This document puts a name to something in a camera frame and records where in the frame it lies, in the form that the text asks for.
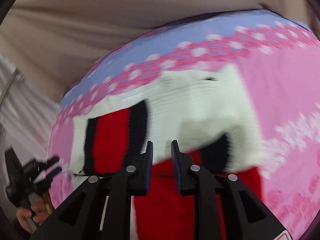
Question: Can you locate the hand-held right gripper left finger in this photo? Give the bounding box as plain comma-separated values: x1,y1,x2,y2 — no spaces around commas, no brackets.
29,141,154,240

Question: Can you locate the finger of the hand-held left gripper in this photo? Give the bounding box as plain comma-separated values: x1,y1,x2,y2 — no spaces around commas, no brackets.
40,156,61,172
34,166,63,185

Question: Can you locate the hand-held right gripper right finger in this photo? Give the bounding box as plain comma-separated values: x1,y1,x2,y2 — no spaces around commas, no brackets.
170,140,293,240

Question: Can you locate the white red black knit sweater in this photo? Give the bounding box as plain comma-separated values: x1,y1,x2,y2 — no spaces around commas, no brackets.
69,65,266,240

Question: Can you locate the person's left hand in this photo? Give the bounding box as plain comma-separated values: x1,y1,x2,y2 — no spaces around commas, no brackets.
16,195,54,233

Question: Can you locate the white curtain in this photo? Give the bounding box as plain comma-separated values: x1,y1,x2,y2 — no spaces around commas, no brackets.
0,51,61,205

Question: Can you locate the pink floral bed sheet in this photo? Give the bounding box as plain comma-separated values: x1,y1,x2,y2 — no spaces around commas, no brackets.
46,9,320,240

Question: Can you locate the beige draped cloth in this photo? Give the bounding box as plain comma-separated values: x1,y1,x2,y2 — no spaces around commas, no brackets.
0,0,320,112

